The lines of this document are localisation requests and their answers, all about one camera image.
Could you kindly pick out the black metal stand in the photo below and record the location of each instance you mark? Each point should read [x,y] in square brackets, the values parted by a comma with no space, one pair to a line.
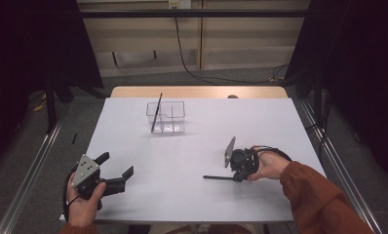
[50,107]

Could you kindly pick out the clear plastic organizer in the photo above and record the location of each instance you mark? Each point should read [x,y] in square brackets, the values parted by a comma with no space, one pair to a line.
[174,127]

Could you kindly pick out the person's left hand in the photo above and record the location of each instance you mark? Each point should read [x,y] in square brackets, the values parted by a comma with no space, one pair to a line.
[81,211]

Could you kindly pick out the small black stick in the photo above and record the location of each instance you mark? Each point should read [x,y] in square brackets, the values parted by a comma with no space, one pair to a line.
[74,138]

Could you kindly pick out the black curtain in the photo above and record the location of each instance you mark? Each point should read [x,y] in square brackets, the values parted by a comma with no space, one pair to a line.
[361,65]
[36,48]

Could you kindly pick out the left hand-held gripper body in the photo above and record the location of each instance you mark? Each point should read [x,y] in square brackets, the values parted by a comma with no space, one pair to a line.
[85,169]

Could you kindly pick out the black wall bracket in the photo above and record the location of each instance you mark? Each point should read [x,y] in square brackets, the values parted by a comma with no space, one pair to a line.
[155,54]
[115,59]

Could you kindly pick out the black horizontal bar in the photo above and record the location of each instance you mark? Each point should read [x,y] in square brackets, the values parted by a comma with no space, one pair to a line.
[195,13]

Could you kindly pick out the white wall socket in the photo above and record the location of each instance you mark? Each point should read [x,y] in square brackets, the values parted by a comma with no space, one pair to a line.
[180,4]

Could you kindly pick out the white board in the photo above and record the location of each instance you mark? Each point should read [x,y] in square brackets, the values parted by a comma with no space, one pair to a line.
[188,146]

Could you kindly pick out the dark table grommet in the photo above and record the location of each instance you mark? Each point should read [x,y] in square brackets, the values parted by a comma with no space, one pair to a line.
[232,96]

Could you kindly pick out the aluminium floor rail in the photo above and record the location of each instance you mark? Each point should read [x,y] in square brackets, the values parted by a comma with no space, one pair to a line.
[32,169]
[331,146]

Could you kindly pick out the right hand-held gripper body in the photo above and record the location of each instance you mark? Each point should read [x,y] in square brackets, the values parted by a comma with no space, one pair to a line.
[244,161]

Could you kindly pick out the black pen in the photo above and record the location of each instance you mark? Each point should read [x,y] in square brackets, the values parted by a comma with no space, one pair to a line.
[156,113]

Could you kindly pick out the person's right hand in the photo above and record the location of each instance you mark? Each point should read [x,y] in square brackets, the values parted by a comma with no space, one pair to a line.
[271,165]

